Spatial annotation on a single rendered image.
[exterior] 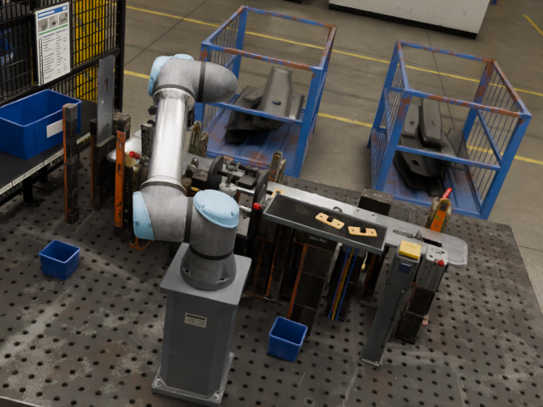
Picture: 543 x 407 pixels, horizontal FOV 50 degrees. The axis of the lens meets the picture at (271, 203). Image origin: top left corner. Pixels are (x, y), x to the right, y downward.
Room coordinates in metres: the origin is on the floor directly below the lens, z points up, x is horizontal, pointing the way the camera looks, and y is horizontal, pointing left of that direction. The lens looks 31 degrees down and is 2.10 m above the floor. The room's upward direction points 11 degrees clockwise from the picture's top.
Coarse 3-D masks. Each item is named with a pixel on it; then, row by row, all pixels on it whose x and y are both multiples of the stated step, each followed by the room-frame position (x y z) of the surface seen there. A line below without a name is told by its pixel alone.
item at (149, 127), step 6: (150, 120) 1.84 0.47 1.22; (144, 126) 1.80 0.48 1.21; (150, 126) 1.80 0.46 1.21; (144, 132) 1.80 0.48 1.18; (150, 132) 1.80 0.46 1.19; (144, 138) 1.81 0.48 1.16; (150, 138) 1.80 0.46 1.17; (144, 144) 1.81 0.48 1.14; (150, 144) 1.80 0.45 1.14; (144, 150) 1.81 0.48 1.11; (150, 150) 1.81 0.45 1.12; (144, 156) 1.82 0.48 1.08; (144, 162) 1.83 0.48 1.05
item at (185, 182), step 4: (184, 176) 1.77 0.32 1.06; (184, 180) 1.73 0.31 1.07; (188, 180) 1.73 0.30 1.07; (184, 184) 1.71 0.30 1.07; (188, 184) 1.71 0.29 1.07; (188, 188) 1.71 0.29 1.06; (188, 192) 1.71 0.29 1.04; (188, 196) 1.71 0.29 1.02; (172, 244) 1.72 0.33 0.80; (176, 244) 1.71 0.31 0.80; (180, 244) 1.71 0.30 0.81; (172, 248) 1.71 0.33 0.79; (176, 248) 1.71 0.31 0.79; (172, 252) 1.71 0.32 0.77; (176, 252) 1.71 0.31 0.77; (168, 256) 1.71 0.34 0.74; (172, 256) 1.71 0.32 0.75; (168, 260) 1.71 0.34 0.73; (172, 260) 1.70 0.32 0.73; (164, 264) 1.71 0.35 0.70; (168, 264) 1.71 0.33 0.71
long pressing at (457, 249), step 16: (128, 144) 2.04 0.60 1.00; (112, 160) 1.90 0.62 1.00; (208, 160) 2.04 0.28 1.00; (224, 176) 1.93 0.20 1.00; (240, 192) 1.86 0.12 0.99; (288, 192) 1.91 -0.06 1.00; (304, 192) 1.93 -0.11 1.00; (352, 208) 1.88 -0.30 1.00; (384, 224) 1.81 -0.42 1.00; (400, 224) 1.83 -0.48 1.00; (400, 240) 1.73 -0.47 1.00; (416, 240) 1.75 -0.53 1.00; (432, 240) 1.77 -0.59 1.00; (448, 240) 1.79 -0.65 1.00; (448, 256) 1.68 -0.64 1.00; (464, 256) 1.71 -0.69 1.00
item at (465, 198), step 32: (384, 96) 4.49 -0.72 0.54; (416, 96) 3.53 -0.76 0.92; (480, 96) 4.64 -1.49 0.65; (512, 96) 3.88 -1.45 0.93; (384, 128) 4.69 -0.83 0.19; (416, 128) 3.94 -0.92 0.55; (480, 128) 4.34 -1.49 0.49; (384, 160) 3.53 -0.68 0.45; (416, 160) 3.95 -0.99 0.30; (448, 160) 3.52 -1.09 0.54; (512, 160) 3.50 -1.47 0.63; (416, 192) 3.69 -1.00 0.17
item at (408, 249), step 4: (404, 244) 1.46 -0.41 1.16; (408, 244) 1.46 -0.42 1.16; (412, 244) 1.47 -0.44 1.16; (400, 248) 1.43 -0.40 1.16; (404, 248) 1.44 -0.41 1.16; (408, 248) 1.44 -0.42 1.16; (412, 248) 1.44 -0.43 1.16; (416, 248) 1.45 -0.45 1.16; (420, 248) 1.45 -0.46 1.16; (400, 252) 1.42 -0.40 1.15; (404, 252) 1.42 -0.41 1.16; (408, 252) 1.42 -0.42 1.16; (412, 252) 1.42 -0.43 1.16; (416, 252) 1.43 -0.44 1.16; (412, 256) 1.41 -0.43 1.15; (416, 256) 1.41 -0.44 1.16
